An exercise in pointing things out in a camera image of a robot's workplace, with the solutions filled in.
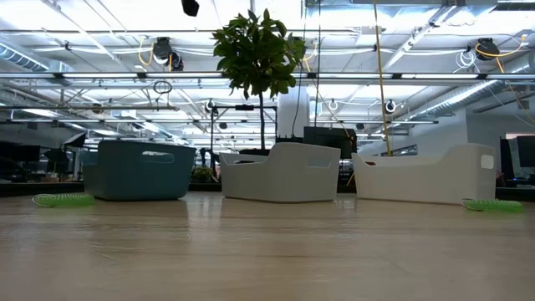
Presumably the green spring keychain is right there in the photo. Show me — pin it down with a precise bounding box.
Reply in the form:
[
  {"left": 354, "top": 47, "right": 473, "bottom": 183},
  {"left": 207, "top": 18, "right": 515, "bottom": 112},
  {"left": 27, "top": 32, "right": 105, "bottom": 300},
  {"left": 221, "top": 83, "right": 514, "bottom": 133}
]
[
  {"left": 32, "top": 192, "right": 96, "bottom": 208},
  {"left": 461, "top": 198, "right": 525, "bottom": 214}
]

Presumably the green leafy plant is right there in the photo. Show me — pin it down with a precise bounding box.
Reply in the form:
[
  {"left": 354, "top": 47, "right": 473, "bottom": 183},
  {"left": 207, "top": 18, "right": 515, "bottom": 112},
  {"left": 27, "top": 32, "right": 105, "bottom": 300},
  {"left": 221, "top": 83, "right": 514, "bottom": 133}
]
[{"left": 211, "top": 8, "right": 308, "bottom": 151}]

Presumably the black background rack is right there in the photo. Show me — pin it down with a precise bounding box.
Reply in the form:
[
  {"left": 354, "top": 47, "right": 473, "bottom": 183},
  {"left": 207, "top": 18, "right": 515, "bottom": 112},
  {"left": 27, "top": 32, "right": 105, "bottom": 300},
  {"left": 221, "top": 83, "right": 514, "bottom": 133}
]
[{"left": 210, "top": 104, "right": 279, "bottom": 168}]

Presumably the small background plant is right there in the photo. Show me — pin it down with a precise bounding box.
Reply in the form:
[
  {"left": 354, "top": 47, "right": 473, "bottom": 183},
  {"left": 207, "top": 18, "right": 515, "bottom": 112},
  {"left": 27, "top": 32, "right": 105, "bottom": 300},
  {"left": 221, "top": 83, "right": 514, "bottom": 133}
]
[{"left": 191, "top": 165, "right": 217, "bottom": 184}]

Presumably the teal plastic bin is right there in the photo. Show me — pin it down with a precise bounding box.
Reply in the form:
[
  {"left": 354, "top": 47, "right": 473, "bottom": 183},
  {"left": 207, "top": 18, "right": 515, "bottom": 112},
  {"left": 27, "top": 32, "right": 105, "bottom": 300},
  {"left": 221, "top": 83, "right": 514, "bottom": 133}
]
[{"left": 82, "top": 139, "right": 197, "bottom": 202}]

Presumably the grey plastic bin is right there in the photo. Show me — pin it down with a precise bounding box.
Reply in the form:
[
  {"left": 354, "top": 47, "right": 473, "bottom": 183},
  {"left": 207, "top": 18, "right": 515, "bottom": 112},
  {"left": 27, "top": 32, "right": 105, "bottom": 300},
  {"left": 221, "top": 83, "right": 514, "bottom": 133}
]
[{"left": 219, "top": 141, "right": 342, "bottom": 205}]

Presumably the black computer monitor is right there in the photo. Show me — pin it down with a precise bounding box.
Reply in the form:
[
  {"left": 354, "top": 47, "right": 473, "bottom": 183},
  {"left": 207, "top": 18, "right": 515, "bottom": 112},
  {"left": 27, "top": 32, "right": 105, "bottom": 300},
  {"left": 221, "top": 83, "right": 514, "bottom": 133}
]
[
  {"left": 12, "top": 145, "right": 42, "bottom": 163},
  {"left": 516, "top": 135, "right": 535, "bottom": 169}
]

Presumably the white plastic bin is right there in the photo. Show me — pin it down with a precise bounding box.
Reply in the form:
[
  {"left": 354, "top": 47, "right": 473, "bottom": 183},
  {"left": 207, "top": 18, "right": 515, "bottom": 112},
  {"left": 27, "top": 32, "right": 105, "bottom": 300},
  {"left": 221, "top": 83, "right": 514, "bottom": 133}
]
[{"left": 349, "top": 143, "right": 497, "bottom": 206}]

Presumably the black ceiling cable reel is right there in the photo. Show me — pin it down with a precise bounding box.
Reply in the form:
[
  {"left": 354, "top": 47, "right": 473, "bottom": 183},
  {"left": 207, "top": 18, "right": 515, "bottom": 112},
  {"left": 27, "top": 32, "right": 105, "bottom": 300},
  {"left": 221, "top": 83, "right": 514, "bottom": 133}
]
[
  {"left": 475, "top": 37, "right": 501, "bottom": 62},
  {"left": 151, "top": 36, "right": 174, "bottom": 62}
]

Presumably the black hanging cable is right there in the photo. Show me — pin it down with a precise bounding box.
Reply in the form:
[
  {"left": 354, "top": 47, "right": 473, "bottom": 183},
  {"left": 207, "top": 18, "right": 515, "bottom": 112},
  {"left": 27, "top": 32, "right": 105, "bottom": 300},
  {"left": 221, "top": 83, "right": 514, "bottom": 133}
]
[{"left": 313, "top": 0, "right": 322, "bottom": 129}]

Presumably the yellow hanging cable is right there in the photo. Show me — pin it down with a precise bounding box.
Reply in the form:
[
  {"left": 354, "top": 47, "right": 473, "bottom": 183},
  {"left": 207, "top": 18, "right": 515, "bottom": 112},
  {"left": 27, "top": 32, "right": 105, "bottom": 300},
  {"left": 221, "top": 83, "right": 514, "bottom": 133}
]
[{"left": 372, "top": 0, "right": 393, "bottom": 157}]

